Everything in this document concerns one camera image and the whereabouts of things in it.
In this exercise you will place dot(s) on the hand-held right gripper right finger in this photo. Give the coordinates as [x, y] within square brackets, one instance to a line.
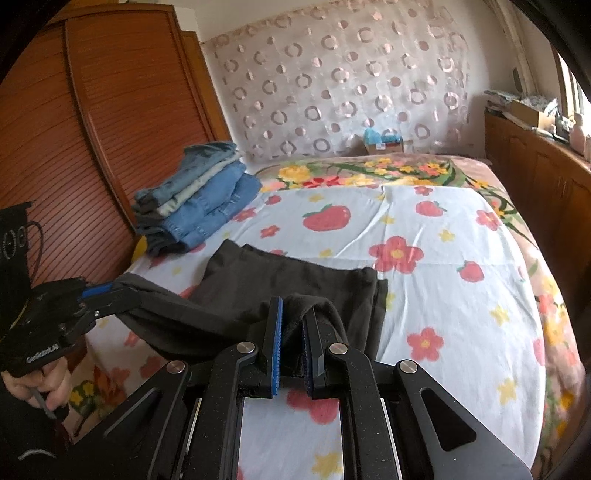
[308, 364]

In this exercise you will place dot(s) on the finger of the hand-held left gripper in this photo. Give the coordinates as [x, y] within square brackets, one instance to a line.
[98, 290]
[115, 302]

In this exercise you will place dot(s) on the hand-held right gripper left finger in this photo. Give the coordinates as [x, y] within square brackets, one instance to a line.
[276, 346]

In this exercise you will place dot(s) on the black polo shirt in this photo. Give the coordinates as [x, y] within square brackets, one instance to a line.
[277, 281]

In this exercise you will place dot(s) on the person's left forearm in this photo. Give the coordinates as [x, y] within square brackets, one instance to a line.
[23, 443]

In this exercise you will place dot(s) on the person's left hand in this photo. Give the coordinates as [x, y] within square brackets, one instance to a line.
[41, 387]

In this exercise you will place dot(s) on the yellow plush pillow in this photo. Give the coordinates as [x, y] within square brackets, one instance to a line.
[140, 248]

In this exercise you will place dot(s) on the dark blue folded jeans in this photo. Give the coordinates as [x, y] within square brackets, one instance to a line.
[157, 237]

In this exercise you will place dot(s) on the white floral bed sheet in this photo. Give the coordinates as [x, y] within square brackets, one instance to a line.
[415, 277]

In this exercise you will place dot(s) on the bright blue folded jeans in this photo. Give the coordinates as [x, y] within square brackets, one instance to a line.
[217, 203]

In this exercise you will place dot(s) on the pale green folded jeans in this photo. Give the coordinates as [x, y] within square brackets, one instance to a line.
[203, 187]

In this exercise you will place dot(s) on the grey-blue folded jeans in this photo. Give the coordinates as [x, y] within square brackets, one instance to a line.
[198, 170]

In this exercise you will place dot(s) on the wooden slatted wardrobe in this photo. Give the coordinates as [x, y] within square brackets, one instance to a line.
[115, 115]

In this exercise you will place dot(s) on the small cardboard box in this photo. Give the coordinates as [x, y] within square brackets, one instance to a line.
[390, 147]

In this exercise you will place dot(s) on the wooden side cabinet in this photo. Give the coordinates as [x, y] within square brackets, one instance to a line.
[545, 175]

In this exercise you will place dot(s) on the pile of papers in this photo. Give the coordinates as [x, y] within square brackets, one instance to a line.
[497, 100]

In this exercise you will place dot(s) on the open cardboard box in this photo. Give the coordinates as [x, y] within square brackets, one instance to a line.
[531, 113]

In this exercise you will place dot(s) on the white pink bottle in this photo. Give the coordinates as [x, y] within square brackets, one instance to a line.
[578, 129]

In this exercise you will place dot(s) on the window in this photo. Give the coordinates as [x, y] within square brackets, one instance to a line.
[572, 87]

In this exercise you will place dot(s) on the pale window curtain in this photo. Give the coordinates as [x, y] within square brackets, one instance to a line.
[521, 46]

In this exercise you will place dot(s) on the circle-patterned wall curtain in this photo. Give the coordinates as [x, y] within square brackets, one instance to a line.
[346, 78]

